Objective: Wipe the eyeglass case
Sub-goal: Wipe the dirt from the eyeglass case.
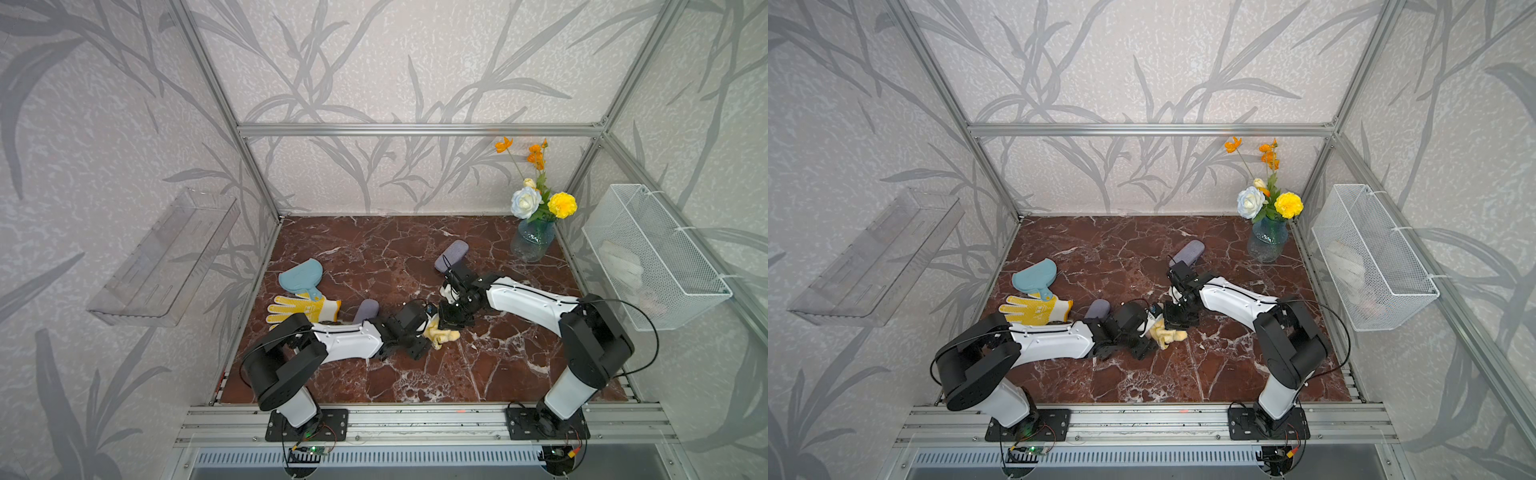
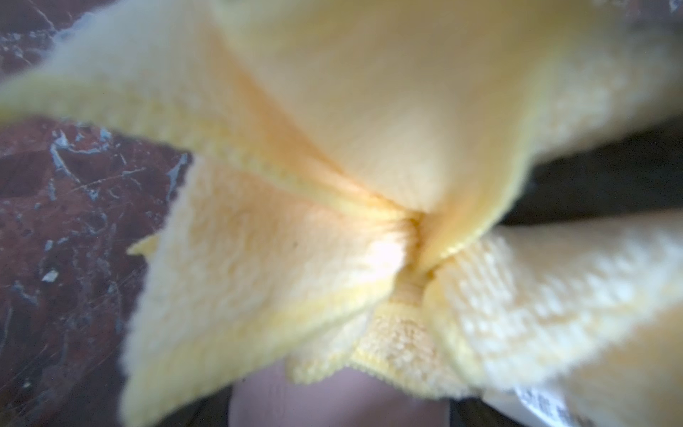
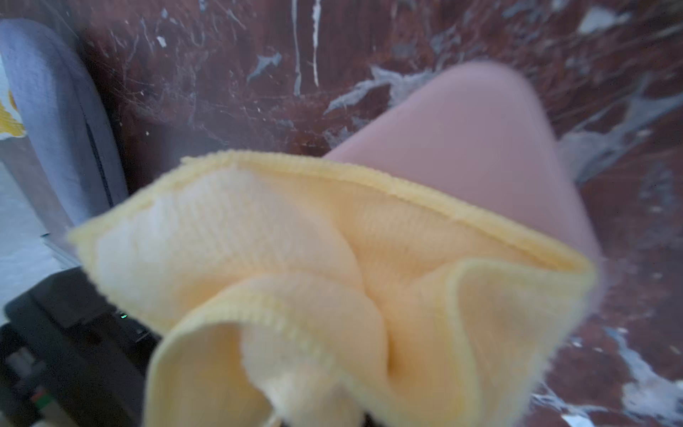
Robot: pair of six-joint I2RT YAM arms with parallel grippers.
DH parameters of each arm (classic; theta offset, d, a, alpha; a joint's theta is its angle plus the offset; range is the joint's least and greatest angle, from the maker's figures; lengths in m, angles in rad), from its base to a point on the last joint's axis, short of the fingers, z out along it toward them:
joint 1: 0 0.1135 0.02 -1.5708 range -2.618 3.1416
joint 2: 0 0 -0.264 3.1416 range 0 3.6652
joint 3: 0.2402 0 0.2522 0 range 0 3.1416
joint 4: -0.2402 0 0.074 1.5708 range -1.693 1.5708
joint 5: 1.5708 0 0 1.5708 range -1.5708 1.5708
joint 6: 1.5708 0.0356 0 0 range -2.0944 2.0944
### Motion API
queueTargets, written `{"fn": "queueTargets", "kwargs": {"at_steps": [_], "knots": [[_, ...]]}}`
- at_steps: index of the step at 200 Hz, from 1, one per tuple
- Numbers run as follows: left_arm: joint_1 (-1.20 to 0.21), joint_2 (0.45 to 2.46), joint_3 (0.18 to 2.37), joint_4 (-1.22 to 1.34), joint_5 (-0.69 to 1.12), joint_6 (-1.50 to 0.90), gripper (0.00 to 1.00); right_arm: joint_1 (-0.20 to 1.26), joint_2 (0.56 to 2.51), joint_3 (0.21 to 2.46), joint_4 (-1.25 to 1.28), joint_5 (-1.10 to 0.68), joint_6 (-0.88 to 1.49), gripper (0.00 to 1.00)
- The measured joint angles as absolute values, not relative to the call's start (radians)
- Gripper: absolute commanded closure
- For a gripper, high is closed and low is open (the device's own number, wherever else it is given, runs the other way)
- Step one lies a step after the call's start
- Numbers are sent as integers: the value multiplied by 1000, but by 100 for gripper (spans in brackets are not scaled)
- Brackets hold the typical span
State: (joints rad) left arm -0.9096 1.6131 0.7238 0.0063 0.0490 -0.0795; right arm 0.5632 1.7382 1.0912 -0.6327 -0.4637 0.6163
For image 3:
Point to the blue-grey fabric eyeglass case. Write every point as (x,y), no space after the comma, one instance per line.
(65,119)

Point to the yellow microfiber cloth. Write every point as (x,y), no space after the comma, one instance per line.
(317,293)

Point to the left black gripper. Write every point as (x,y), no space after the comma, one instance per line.
(95,355)

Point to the pink eyeglass case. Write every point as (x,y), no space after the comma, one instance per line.
(478,133)

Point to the yellow white work glove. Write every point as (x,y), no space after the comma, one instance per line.
(11,123)

